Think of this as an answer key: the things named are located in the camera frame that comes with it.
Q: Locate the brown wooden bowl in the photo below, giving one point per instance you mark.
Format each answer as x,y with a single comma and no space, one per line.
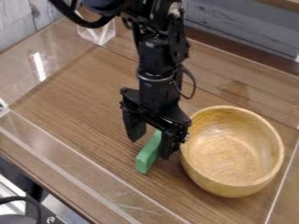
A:
235,152

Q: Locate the black metal base plate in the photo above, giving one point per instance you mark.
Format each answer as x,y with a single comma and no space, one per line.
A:
37,210

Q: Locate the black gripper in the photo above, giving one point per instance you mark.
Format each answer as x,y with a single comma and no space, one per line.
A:
153,105

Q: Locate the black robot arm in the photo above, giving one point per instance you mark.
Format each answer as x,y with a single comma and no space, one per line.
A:
157,24

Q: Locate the green rectangular block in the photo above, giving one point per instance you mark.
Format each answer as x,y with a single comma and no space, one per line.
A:
147,155

